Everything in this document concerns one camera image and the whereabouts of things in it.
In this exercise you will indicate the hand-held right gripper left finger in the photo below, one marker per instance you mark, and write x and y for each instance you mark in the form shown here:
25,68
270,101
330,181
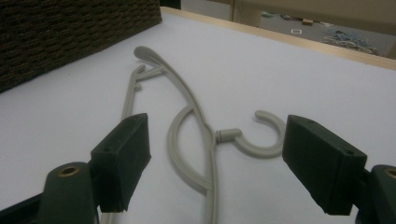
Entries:
124,161

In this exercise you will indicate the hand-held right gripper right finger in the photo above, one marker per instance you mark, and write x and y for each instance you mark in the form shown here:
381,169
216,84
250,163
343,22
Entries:
323,165

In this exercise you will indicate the grey plastic clothes hanger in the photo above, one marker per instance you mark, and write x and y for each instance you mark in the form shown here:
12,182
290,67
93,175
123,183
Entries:
211,161

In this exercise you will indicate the brown woven basket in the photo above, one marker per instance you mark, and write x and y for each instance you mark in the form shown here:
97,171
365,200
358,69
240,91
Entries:
62,34

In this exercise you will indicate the white table mat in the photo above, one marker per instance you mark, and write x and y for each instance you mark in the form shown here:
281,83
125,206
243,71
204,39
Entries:
264,77

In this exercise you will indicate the light wooden table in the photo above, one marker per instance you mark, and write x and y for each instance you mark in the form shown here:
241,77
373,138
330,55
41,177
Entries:
295,39

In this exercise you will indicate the small white floor object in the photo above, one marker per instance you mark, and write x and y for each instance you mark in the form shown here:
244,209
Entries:
296,31

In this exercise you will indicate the small brown block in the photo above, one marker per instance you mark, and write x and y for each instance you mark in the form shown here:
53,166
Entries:
307,21

